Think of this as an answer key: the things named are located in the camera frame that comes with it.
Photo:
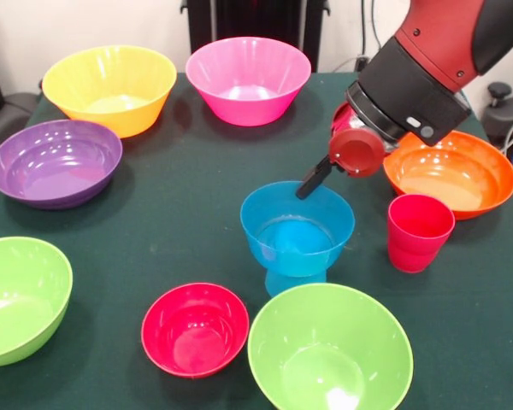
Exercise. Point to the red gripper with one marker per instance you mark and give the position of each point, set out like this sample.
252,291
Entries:
359,154

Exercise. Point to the small blue plastic bowl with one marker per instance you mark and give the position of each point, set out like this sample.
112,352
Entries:
342,213

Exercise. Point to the blue plastic cup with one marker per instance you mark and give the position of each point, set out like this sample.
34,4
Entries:
290,284

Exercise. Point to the red plastic cup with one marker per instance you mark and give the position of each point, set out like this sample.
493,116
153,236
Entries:
414,247

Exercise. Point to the light green plastic bowl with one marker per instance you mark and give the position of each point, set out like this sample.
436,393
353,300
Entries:
21,299
329,341

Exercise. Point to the small red plastic bowl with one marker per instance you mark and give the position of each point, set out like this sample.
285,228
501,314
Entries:
192,333

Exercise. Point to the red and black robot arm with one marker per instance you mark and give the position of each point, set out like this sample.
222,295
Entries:
432,68

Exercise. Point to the dark green table cloth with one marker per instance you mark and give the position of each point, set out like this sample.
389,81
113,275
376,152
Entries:
196,171

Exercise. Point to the large pink plastic bowl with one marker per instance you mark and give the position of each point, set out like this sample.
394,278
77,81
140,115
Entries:
248,64

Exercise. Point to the shallow orange plastic bowl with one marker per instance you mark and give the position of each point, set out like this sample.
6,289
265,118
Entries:
461,179

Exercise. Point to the black floor stand base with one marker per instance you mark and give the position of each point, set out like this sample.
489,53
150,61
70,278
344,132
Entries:
506,115

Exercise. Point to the large yellow-orange plastic bowl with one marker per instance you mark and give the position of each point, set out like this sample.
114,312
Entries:
111,72

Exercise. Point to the shallow purple plastic bowl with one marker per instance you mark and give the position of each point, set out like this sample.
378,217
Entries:
55,166

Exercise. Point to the black wall plug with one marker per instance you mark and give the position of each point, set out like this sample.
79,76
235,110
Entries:
361,63

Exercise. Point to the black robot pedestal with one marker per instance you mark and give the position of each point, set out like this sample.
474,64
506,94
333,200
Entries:
248,19

